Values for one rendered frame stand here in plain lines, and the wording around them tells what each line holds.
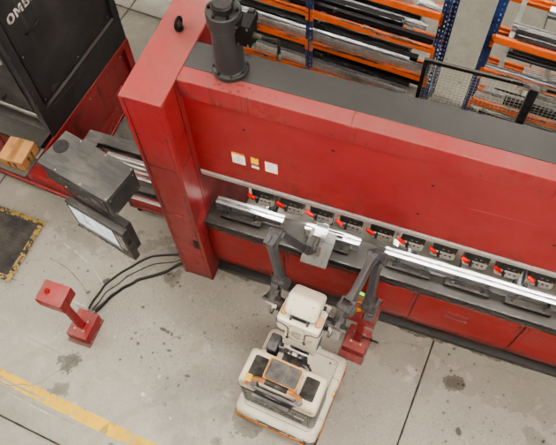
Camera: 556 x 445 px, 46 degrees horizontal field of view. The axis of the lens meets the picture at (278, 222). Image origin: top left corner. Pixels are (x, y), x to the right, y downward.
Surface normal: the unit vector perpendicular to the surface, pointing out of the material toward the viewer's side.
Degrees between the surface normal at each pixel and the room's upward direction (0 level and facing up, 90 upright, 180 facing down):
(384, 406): 0
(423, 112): 0
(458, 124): 0
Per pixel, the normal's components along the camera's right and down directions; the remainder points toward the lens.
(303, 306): -0.33, 0.29
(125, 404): -0.03, -0.47
